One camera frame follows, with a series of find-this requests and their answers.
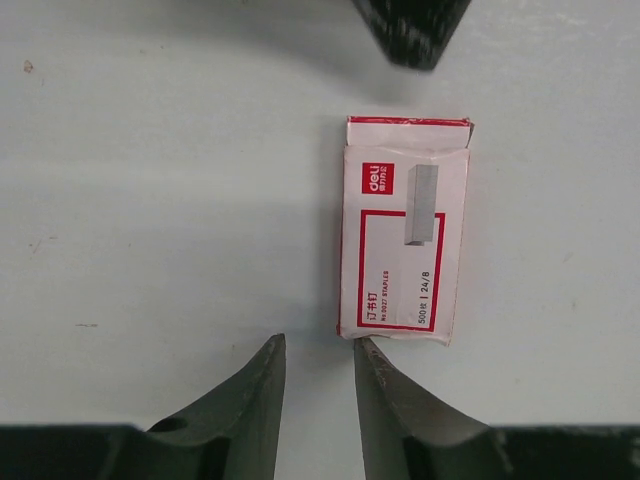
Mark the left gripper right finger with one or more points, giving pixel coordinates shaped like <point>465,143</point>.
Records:
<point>409,433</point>

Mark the red white staple box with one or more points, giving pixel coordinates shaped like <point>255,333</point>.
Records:
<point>404,189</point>

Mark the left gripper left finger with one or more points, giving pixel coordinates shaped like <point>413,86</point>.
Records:
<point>231,432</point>

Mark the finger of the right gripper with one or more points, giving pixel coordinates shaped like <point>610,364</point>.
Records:
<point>412,34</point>

